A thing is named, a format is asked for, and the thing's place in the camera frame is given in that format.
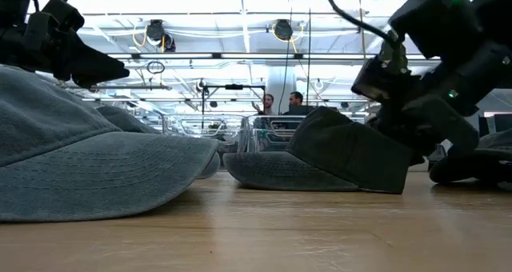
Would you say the blue-grey baseball cap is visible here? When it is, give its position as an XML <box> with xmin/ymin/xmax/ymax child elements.
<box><xmin>95</xmin><ymin>105</ymin><xmax>222</xmax><ymax>180</ymax></box>
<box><xmin>0</xmin><ymin>66</ymin><xmax>220</xmax><ymax>224</ymax></box>

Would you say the black hanging cable loop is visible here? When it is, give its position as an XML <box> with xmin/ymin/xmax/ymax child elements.
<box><xmin>146</xmin><ymin>60</ymin><xmax>166</xmax><ymax>75</ymax></box>

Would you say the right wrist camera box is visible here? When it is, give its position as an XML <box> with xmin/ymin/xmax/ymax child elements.
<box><xmin>350</xmin><ymin>30</ymin><xmax>425</xmax><ymax>102</ymax></box>

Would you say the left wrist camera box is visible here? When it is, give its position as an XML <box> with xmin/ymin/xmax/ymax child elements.
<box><xmin>39</xmin><ymin>0</ymin><xmax>86</xmax><ymax>35</ymax></box>

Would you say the long ceiling light rail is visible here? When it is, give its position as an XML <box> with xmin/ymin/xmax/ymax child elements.
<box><xmin>106</xmin><ymin>52</ymin><xmax>441</xmax><ymax>62</ymax></box>

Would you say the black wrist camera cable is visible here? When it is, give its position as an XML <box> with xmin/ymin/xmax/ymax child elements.
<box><xmin>325</xmin><ymin>0</ymin><xmax>398</xmax><ymax>44</ymax></box>

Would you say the person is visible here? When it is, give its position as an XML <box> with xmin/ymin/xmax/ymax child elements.
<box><xmin>250</xmin><ymin>93</ymin><xmax>277</xmax><ymax>117</ymax></box>
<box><xmin>282</xmin><ymin>90</ymin><xmax>305</xmax><ymax>116</ymax></box>

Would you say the clear plastic bin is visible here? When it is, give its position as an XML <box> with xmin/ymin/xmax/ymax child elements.
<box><xmin>162</xmin><ymin>114</ymin><xmax>247</xmax><ymax>154</ymax></box>
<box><xmin>243</xmin><ymin>114</ymin><xmax>307</xmax><ymax>154</ymax></box>

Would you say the black frame stand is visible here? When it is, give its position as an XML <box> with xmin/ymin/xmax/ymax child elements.
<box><xmin>201</xmin><ymin>83</ymin><xmax>267</xmax><ymax>117</ymax></box>

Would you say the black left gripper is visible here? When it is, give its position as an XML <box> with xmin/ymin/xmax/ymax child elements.
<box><xmin>22</xmin><ymin>10</ymin><xmax>131</xmax><ymax>90</ymax></box>

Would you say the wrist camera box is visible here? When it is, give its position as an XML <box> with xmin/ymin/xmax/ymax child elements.
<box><xmin>39</xmin><ymin>0</ymin><xmax>86</xmax><ymax>35</ymax></box>
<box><xmin>350</xmin><ymin>30</ymin><xmax>425</xmax><ymax>102</ymax></box>

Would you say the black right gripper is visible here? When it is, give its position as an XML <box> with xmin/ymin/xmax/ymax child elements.
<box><xmin>366</xmin><ymin>94</ymin><xmax>480</xmax><ymax>167</ymax></box>

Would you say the black monitor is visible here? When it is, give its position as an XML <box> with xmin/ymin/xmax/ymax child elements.
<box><xmin>287</xmin><ymin>105</ymin><xmax>318</xmax><ymax>117</ymax></box>

